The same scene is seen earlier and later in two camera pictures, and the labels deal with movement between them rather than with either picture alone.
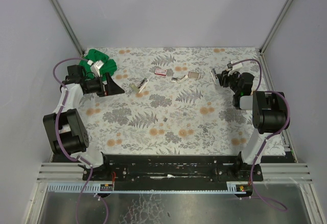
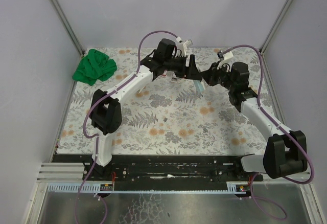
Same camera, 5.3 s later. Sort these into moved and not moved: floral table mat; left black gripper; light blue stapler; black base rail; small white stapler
Moved: left black gripper; light blue stapler
Not moved: black base rail; floral table mat; small white stapler
